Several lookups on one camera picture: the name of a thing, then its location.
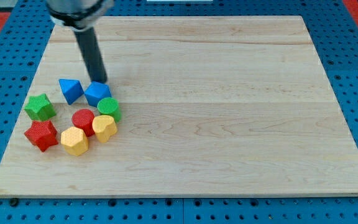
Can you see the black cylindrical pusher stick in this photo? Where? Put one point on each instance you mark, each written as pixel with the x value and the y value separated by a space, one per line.
pixel 89 48

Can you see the blue triangle block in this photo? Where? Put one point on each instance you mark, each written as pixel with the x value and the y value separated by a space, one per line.
pixel 71 89

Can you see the blue cube block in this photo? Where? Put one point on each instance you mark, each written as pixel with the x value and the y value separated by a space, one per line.
pixel 95 92

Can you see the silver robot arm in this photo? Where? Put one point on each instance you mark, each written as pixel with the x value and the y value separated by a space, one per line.
pixel 80 16

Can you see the green cylinder block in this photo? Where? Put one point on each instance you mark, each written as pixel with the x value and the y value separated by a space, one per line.
pixel 110 106

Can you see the red cylinder block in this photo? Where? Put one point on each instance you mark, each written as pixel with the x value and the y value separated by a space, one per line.
pixel 83 119

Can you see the green star block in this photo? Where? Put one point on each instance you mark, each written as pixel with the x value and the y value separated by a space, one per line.
pixel 39 108

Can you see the yellow heart block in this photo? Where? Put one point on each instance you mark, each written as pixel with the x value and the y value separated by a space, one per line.
pixel 104 126

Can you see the yellow hexagon block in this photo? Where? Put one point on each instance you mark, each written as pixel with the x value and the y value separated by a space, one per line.
pixel 74 141

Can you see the red star block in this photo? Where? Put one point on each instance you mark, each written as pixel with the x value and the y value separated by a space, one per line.
pixel 42 134

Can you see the wooden board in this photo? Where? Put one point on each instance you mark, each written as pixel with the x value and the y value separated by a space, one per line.
pixel 212 107

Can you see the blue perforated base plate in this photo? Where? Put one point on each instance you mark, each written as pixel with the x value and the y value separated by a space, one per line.
pixel 334 32

